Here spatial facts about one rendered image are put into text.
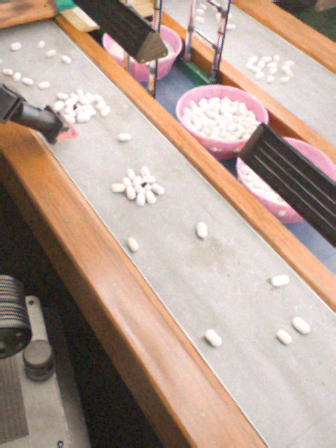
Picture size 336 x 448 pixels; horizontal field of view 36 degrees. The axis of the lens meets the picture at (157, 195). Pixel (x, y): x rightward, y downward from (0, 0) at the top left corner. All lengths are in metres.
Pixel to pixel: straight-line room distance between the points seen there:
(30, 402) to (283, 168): 0.79
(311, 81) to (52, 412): 1.25
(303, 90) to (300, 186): 0.89
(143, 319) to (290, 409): 0.32
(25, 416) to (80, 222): 0.45
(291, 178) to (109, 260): 0.45
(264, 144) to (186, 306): 0.39
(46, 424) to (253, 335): 0.51
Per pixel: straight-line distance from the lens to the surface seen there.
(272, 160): 0.94
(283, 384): 1.08
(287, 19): 2.11
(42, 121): 1.35
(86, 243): 1.18
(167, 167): 1.39
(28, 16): 1.89
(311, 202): 0.90
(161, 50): 1.22
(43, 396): 1.32
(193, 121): 1.55
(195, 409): 1.00
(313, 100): 1.73
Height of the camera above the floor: 1.69
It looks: 46 degrees down
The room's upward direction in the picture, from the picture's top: 5 degrees clockwise
